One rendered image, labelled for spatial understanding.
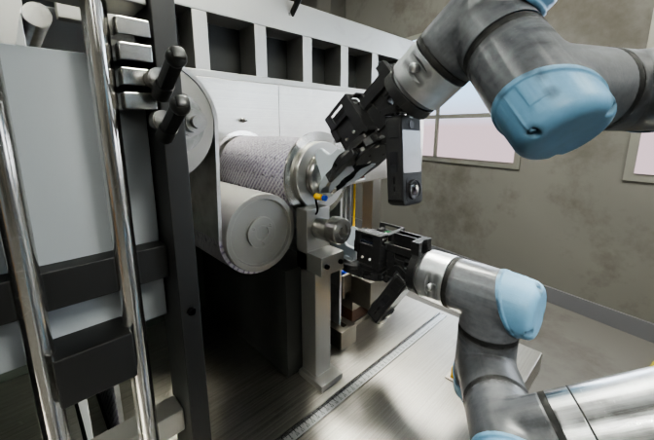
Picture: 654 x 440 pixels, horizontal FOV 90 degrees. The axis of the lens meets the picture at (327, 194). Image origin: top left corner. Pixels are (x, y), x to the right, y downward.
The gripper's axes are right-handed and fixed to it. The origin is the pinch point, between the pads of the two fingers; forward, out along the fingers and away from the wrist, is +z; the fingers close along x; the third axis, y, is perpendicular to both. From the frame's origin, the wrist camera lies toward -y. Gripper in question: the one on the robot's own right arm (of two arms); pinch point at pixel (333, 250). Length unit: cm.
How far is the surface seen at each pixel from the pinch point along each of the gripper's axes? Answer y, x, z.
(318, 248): 4.7, 9.6, -6.1
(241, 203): 13.5, 21.2, -2.9
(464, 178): -22, -258, 86
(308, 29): 50, -20, 31
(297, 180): 15.8, 11.6, -3.4
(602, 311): -101, -237, -27
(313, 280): -0.1, 11.3, -6.8
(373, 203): -10, -71, 46
